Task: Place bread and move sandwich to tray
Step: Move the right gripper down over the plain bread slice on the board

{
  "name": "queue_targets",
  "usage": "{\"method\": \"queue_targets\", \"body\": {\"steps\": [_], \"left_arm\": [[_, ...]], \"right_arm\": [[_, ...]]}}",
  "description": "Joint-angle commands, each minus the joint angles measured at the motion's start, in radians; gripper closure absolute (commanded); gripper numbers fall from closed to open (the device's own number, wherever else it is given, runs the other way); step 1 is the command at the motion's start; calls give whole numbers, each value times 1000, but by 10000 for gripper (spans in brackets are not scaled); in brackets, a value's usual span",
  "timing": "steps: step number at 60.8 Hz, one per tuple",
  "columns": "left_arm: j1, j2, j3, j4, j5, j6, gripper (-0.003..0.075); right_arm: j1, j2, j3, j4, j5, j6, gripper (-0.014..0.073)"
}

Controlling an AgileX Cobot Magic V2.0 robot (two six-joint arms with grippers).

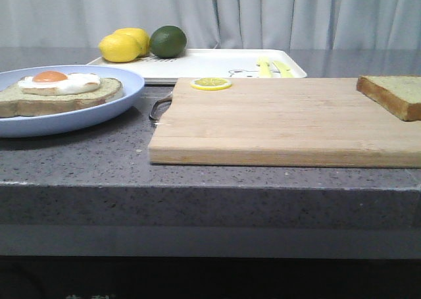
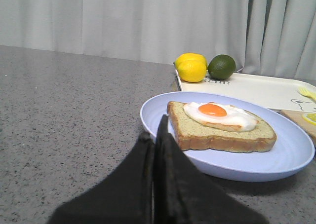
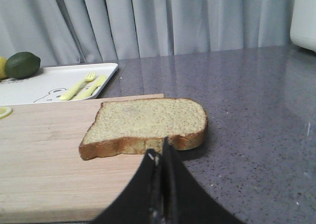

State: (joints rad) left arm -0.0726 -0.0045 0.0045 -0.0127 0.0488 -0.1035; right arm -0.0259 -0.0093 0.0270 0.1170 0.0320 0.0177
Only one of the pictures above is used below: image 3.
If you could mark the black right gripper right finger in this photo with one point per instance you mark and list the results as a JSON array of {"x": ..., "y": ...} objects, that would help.
[{"x": 185, "y": 201}]

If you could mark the wooden cutting board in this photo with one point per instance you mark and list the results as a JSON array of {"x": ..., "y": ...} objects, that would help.
[{"x": 42, "y": 177}]

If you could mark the lemon slice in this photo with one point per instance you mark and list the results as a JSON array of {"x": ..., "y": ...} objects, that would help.
[{"x": 5, "y": 111}]

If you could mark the yellow plastic knife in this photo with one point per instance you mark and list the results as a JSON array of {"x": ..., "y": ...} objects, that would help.
[{"x": 88, "y": 92}]

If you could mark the bread slice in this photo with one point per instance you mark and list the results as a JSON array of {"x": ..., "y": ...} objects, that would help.
[{"x": 134, "y": 126}]

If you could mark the green lime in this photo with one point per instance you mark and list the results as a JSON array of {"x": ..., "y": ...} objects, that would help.
[{"x": 22, "y": 65}]

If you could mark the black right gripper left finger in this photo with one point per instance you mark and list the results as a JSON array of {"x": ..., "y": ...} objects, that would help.
[{"x": 140, "y": 202}]

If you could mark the yellow lemon front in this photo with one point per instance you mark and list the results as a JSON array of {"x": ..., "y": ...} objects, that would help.
[{"x": 2, "y": 68}]

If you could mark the yellow plastic fork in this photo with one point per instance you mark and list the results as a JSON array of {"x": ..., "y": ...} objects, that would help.
[{"x": 69, "y": 94}]

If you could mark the white appliance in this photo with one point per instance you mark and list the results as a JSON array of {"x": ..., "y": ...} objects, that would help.
[{"x": 303, "y": 24}]

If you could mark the white bear tray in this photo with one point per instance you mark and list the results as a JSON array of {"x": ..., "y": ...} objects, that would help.
[{"x": 51, "y": 82}]

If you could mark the grey curtain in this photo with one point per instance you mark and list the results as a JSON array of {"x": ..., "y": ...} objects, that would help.
[{"x": 75, "y": 31}]

